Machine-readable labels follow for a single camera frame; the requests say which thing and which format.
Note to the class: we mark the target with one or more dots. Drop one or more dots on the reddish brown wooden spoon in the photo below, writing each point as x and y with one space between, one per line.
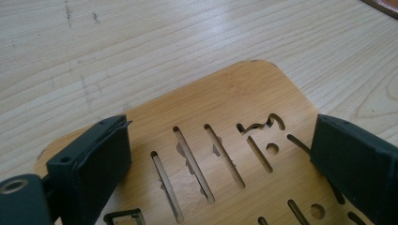
386 6

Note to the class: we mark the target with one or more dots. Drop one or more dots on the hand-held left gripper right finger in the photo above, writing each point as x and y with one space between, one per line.
359 168

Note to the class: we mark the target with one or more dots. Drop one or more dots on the wooden slotted trivet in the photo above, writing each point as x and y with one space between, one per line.
250 93

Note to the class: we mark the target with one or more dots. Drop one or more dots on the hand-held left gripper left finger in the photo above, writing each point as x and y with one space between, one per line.
90 162

